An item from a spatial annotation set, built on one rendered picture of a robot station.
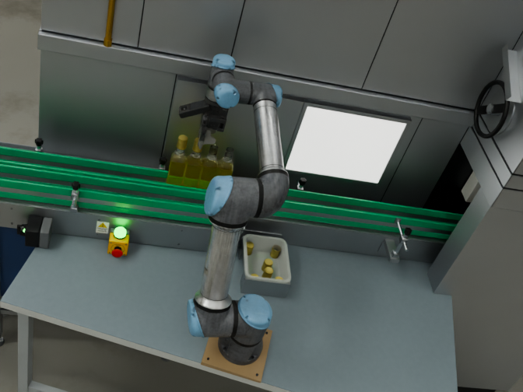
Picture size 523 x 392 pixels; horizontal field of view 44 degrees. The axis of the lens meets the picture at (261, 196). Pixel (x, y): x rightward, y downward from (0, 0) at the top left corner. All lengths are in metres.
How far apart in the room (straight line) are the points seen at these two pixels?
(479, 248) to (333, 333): 0.65
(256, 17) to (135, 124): 0.62
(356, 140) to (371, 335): 0.74
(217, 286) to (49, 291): 0.63
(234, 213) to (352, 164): 0.90
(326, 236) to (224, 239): 0.82
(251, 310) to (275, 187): 0.42
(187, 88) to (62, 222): 0.66
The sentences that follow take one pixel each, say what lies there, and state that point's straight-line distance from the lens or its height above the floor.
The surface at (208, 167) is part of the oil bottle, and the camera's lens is 2.36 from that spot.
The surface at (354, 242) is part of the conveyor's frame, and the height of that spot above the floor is 0.82.
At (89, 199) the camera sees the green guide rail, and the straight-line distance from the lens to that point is 2.36.
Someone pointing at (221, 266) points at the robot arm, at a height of 1.15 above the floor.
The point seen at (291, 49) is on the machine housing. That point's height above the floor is 1.50.
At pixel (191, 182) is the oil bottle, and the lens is 2.41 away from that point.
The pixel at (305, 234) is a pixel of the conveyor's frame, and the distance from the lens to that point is 2.58.
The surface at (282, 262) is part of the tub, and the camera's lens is 2.47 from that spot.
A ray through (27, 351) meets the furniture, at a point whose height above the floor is 0.44.
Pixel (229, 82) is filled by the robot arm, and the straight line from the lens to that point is 2.05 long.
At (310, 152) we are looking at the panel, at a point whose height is 1.10.
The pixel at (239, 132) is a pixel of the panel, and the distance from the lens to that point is 2.45.
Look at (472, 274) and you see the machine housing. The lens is 2.70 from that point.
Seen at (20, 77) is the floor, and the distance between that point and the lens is 4.61.
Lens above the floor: 2.55
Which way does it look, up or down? 40 degrees down
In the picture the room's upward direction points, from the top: 18 degrees clockwise
